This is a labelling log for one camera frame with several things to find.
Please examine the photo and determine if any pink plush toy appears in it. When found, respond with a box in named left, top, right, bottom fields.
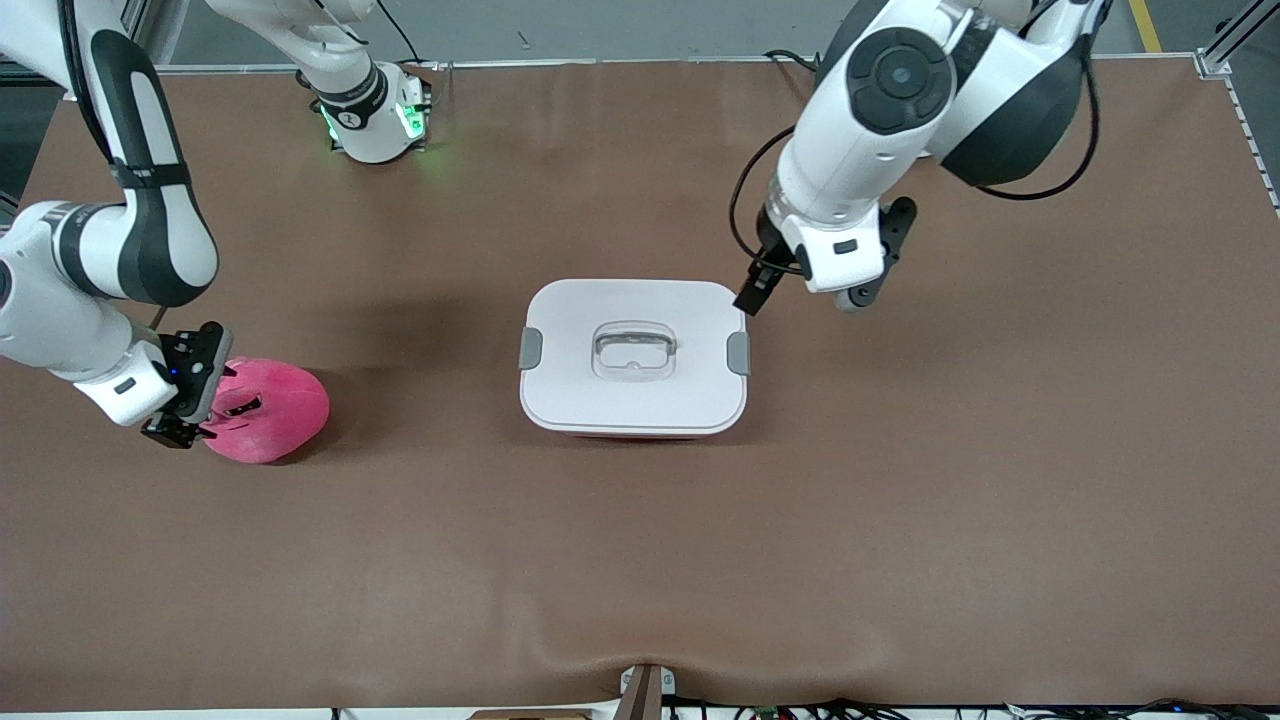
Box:
left=200, top=358, right=331, bottom=465

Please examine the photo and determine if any white box lid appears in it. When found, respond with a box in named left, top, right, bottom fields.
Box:
left=519, top=279, right=749, bottom=436

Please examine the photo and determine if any pink plastic box base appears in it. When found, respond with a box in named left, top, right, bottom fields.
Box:
left=545, top=428, right=716, bottom=442

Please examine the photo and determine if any brown table mat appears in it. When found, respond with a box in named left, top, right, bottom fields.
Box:
left=0, top=55, right=1280, bottom=713

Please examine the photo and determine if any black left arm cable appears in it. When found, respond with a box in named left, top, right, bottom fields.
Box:
left=728, top=0, right=1103, bottom=273

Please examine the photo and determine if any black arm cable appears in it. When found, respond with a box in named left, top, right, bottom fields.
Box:
left=728, top=0, right=1103, bottom=273
left=55, top=0, right=171, bottom=331

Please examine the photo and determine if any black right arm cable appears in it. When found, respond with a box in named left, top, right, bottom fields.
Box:
left=55, top=0, right=171, bottom=331

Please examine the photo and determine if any aluminium frame profile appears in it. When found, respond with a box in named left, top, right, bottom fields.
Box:
left=1195, top=0, right=1280, bottom=79
left=120, top=0, right=191, bottom=69

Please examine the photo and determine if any camera stand post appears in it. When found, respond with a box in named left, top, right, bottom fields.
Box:
left=618, top=663, right=677, bottom=720

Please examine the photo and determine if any black right base cable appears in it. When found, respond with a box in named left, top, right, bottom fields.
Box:
left=375, top=0, right=427, bottom=67

